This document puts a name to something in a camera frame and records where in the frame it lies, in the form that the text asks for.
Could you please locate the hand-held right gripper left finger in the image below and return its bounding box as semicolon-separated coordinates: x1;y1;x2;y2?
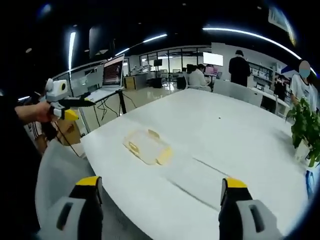
37;175;105;240

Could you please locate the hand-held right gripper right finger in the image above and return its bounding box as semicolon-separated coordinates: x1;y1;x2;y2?
218;176;284;240

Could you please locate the clear yellow-clipped plastic container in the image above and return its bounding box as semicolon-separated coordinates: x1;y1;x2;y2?
122;127;174;167

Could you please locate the person's left hand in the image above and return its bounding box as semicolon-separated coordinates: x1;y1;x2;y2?
14;100;55;124

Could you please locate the large brown cardboard box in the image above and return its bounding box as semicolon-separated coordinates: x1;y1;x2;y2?
55;119;83;147

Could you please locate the open silver laptop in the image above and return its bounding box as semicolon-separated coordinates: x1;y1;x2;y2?
86;53;126;103

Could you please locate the light grey chair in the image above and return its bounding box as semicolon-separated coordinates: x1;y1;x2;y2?
34;138;101;227

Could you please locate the black laptop stand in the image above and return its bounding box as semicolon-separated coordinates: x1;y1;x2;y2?
82;89;129;133

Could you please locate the blue and white object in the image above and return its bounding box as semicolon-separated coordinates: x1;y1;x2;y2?
304;161;320;200

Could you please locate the white plant pot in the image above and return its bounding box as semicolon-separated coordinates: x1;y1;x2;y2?
294;141;313;163

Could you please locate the green potted plant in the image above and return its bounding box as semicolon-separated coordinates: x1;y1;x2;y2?
285;96;320;168

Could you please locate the white chair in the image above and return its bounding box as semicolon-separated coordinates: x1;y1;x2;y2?
212;79;264;108

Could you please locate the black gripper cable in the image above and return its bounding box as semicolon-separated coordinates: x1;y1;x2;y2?
52;119;87;159

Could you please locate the bright wall screen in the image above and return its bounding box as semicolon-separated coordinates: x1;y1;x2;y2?
202;51;224;67

